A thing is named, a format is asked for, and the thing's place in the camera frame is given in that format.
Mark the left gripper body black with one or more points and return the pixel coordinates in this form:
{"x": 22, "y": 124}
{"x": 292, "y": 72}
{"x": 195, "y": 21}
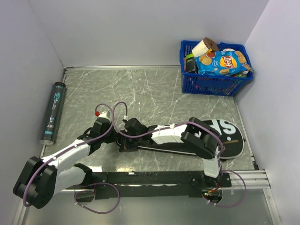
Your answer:
{"x": 112, "y": 137}

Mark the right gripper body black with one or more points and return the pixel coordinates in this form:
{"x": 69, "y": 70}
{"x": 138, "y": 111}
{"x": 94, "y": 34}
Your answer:
{"x": 130, "y": 143}

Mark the black shuttlecock tube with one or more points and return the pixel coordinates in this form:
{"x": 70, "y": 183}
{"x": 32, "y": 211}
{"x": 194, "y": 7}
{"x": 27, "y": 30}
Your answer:
{"x": 53, "y": 114}

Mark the black racket bag SPORT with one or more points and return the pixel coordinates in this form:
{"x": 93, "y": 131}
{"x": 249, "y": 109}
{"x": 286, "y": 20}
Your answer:
{"x": 230, "y": 136}

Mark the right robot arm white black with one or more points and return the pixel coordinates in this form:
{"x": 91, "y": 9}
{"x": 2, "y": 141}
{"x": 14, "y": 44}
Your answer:
{"x": 192, "y": 137}

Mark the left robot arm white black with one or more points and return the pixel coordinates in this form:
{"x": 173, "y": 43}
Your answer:
{"x": 54, "y": 164}

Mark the blue plastic basket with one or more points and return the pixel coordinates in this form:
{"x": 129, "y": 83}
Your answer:
{"x": 207, "y": 84}

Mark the black green box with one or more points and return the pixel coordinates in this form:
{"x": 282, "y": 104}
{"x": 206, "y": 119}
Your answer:
{"x": 190, "y": 65}

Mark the cream brown snack package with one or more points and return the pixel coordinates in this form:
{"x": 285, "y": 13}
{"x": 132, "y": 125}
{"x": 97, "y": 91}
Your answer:
{"x": 203, "y": 46}

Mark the blue chips bag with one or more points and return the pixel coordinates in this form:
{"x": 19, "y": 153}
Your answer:
{"x": 222, "y": 63}

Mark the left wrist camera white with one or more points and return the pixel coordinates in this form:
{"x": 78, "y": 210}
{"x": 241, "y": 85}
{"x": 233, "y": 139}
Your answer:
{"x": 105, "y": 114}

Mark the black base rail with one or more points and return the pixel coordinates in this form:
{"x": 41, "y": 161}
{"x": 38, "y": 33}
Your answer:
{"x": 170, "y": 183}

